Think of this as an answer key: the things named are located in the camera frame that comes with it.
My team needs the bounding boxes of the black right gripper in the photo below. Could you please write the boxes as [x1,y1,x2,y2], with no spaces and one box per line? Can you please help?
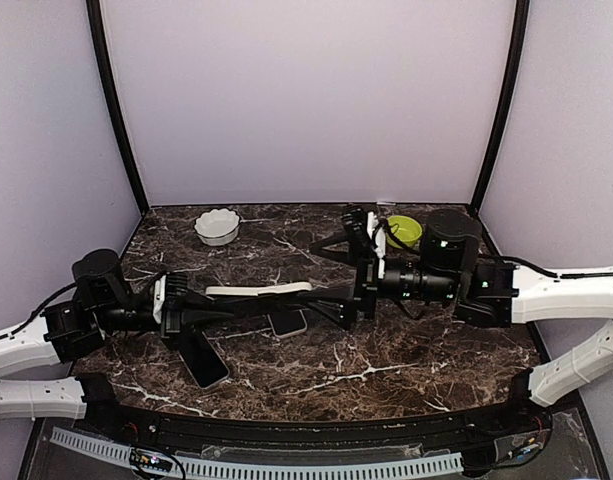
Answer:
[295,230,459,331]

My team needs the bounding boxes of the black front rail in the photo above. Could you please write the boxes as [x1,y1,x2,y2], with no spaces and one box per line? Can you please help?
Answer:
[74,404,550,451]

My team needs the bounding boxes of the left black frame post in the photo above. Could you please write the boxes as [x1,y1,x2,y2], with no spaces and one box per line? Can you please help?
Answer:
[85,0,150,216]

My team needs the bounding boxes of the white scalloped bowl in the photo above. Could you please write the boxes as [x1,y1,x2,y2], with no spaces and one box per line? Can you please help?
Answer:
[194,208,241,247]

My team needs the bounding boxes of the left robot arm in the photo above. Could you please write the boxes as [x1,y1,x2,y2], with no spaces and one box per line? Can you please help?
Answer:
[0,249,311,436]

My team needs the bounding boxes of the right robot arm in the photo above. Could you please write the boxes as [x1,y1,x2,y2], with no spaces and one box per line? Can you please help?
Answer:
[304,206,613,434]

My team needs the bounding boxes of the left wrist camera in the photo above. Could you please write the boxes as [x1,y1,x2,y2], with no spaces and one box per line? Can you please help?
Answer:
[152,272,189,324]

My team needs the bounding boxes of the small circuit board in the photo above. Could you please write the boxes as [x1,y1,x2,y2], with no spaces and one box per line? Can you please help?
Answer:
[128,449,173,473]

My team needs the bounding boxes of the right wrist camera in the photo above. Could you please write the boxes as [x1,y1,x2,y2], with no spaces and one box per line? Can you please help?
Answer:
[341,204,386,260]

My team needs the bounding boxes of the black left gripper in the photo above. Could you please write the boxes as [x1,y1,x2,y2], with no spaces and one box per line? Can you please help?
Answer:
[94,288,234,351]

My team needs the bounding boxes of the white phone case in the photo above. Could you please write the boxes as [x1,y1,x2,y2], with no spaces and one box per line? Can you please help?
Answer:
[205,282,313,298]

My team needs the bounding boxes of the white slotted cable duct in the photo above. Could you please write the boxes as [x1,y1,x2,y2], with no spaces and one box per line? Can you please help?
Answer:
[50,427,464,479]

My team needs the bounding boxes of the left phone in clear case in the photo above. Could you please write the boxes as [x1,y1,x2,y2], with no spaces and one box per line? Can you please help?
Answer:
[178,332,230,389]

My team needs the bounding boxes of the black frame post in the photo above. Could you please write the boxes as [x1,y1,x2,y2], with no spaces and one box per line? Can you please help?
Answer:
[85,0,150,216]
[468,0,530,217]

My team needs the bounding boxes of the right black frame post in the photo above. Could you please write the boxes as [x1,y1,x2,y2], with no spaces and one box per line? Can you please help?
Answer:
[468,0,530,217]

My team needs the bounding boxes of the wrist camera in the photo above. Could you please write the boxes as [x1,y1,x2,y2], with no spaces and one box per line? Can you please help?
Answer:
[152,272,189,324]
[341,204,386,260]

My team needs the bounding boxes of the green bowl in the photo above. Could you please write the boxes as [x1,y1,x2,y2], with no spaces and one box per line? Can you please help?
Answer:
[387,215,423,248]

